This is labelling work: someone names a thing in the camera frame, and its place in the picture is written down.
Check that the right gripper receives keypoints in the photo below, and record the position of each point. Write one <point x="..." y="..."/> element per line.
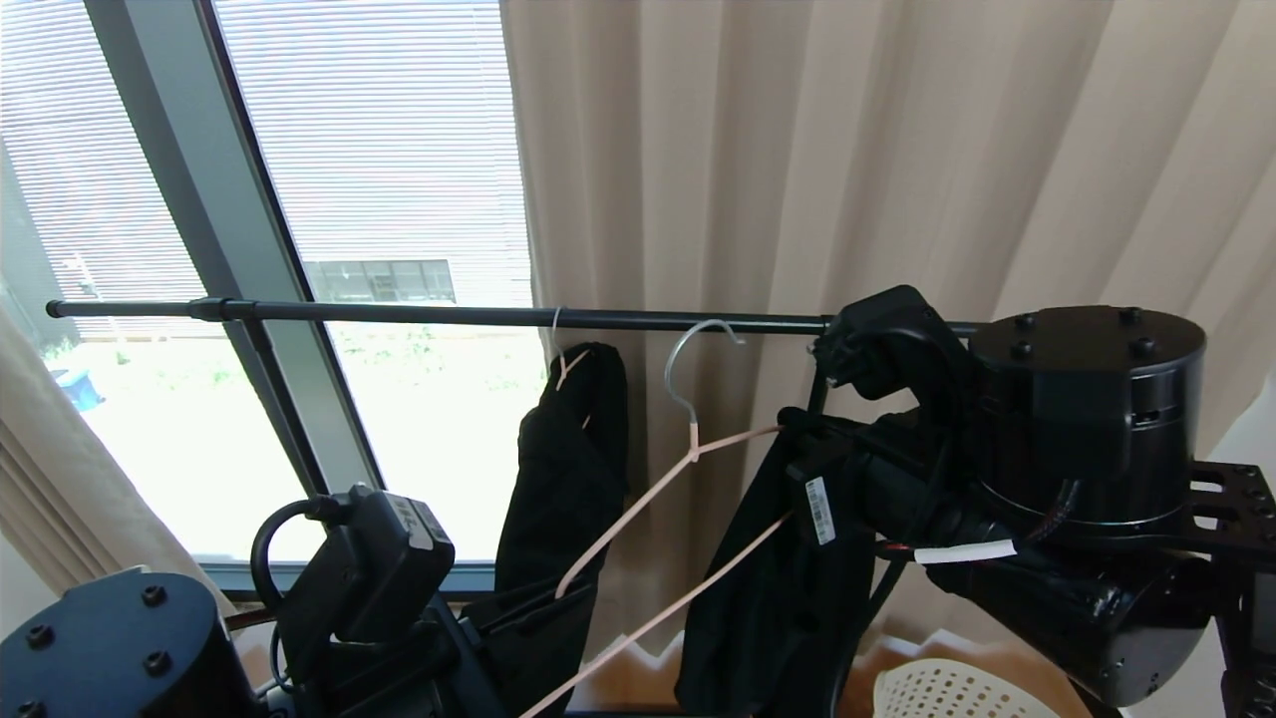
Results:
<point x="897" y="499"/>

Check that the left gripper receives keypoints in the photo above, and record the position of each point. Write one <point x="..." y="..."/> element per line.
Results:
<point x="429" y="678"/>

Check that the black garment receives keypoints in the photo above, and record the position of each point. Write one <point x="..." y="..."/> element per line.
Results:
<point x="558" y="499"/>
<point x="768" y="618"/>

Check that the pink clothes hanger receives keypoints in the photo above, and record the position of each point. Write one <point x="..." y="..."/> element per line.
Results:
<point x="694" y="444"/>
<point x="573" y="369"/>

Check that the white laundry basket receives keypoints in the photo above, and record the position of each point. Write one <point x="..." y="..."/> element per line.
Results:
<point x="957" y="693"/>

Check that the black clothes rack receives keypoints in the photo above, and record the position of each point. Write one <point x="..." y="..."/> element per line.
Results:
<point x="399" y="314"/>

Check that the window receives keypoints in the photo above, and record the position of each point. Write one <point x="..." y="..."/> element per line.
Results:
<point x="379" y="150"/>

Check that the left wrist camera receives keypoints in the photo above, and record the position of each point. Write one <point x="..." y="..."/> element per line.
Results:
<point x="369" y="568"/>

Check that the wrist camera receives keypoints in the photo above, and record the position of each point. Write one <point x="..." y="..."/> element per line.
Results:
<point x="369" y="568"/>
<point x="887" y="339"/>

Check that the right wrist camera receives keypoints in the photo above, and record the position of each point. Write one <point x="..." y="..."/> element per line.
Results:
<point x="887" y="339"/>

